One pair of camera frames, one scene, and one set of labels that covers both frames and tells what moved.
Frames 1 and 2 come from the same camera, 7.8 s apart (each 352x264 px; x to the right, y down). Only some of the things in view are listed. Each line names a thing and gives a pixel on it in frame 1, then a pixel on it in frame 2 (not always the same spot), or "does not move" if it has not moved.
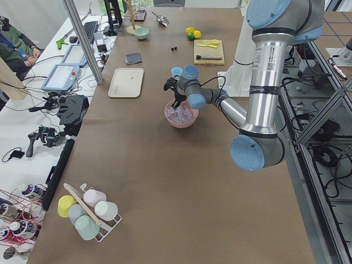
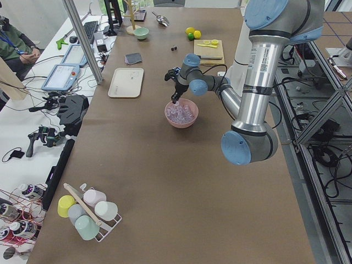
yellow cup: (64, 203) does not move
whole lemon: (190, 29) does not move
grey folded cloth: (133, 58) does not move
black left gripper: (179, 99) -> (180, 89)
